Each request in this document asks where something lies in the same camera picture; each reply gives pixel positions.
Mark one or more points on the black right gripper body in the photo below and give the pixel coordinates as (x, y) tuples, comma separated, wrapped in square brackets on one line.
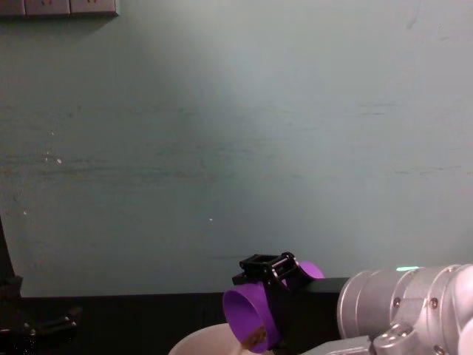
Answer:
[(314, 310)]

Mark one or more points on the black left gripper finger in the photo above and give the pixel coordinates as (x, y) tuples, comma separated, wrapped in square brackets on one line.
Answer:
[(10, 296), (55, 322)]

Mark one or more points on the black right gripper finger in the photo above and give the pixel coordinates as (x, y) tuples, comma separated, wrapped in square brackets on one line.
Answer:
[(276, 307), (263, 267)]

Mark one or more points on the purple plastic cup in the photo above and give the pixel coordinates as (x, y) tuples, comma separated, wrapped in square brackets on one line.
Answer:
[(245, 314)]

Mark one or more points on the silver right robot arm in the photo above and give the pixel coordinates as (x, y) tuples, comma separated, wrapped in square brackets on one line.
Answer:
[(406, 314)]

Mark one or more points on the brown granules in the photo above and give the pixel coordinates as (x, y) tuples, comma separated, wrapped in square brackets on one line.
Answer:
[(255, 337)]

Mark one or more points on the white bowl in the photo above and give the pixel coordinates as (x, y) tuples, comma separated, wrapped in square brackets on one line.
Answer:
[(199, 342)]

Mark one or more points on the black table cloth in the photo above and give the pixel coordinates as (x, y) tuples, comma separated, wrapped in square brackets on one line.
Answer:
[(148, 325)]

